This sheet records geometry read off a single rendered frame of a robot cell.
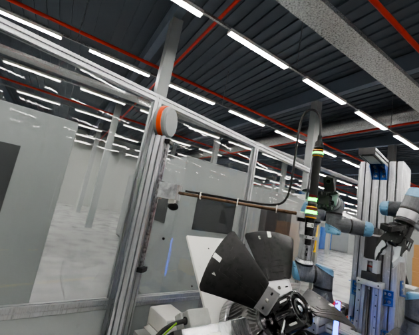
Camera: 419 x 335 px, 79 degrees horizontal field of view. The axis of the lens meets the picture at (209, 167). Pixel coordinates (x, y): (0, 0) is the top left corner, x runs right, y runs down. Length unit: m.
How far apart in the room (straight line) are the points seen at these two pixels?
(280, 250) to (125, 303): 0.71
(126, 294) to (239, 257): 0.57
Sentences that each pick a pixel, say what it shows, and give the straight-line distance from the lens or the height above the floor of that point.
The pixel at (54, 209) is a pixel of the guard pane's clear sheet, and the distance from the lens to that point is 1.26.
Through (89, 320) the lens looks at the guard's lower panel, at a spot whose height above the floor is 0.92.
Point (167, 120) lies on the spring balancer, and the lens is 1.24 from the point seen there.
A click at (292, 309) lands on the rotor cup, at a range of 1.00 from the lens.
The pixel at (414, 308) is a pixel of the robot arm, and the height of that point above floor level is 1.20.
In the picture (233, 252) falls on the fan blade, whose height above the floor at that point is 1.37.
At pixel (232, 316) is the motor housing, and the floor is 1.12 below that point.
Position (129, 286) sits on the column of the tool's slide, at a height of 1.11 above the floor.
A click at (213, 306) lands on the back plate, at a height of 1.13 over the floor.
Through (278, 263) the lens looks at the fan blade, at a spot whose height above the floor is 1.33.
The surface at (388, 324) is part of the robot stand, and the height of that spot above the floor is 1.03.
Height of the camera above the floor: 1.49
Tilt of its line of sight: 9 degrees up
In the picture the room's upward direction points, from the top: 10 degrees clockwise
